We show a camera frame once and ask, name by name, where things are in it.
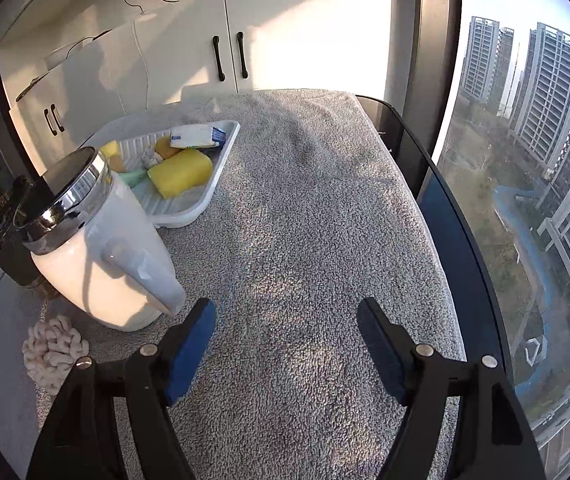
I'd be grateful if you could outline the white mug with metal lid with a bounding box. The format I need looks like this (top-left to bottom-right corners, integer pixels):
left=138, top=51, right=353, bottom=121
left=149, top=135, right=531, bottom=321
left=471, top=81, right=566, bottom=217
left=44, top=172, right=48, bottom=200
left=13, top=147, right=186, bottom=333

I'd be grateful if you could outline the white plastic tray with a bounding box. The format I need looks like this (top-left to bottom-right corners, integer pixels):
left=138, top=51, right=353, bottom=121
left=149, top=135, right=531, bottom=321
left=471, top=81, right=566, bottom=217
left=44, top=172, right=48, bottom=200
left=99, top=120, right=242, bottom=229

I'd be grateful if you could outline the white chenille scrubber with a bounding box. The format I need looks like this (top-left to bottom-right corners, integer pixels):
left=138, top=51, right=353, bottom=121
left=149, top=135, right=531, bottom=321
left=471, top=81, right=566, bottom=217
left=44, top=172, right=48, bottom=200
left=22, top=314, right=90, bottom=396

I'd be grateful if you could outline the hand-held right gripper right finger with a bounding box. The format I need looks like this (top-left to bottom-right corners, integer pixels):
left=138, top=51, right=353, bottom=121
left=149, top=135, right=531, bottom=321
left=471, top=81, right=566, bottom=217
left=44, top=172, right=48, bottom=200
left=356, top=297, right=548, bottom=480

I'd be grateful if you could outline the yellow rectangular sponge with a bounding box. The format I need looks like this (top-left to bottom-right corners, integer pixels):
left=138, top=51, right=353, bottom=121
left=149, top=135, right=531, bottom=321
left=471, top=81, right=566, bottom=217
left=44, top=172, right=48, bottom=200
left=147, top=149, right=214, bottom=200

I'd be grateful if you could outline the yellow egg-shaped sponge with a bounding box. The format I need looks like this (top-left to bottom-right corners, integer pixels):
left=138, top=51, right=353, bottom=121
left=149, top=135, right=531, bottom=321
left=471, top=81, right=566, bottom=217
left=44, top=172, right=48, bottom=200
left=100, top=141, right=126, bottom=171

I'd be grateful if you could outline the white cable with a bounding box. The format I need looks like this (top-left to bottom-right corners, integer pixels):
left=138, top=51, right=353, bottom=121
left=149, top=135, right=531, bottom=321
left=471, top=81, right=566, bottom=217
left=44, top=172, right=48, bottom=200
left=115, top=10, right=158, bottom=116

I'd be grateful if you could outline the orange sponge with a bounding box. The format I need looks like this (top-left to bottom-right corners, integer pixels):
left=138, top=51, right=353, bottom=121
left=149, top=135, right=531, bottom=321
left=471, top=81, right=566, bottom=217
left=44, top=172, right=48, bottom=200
left=155, top=136, right=182, bottom=160

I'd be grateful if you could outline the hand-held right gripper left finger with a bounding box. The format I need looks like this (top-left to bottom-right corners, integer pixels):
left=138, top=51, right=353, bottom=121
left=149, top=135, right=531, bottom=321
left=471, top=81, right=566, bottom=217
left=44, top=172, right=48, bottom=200
left=26, top=298, right=218, bottom=480

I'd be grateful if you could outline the white cabinet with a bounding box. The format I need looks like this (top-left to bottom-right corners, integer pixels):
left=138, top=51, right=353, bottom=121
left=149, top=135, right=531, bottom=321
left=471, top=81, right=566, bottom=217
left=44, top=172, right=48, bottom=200
left=0, top=0, right=400, bottom=176

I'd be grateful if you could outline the blue tissue pack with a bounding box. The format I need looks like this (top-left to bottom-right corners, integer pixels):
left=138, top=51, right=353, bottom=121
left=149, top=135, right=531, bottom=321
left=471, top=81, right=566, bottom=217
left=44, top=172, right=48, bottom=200
left=169, top=125, right=227, bottom=150

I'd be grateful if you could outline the green patterned cloth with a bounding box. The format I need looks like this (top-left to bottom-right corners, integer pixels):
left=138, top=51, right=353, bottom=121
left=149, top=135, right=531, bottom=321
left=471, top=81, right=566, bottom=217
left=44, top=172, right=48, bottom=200
left=117, top=169, right=150, bottom=190

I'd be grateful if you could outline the dark window frame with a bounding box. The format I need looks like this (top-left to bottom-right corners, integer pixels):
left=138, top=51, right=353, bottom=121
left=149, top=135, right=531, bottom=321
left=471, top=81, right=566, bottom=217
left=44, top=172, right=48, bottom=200
left=400, top=0, right=464, bottom=196

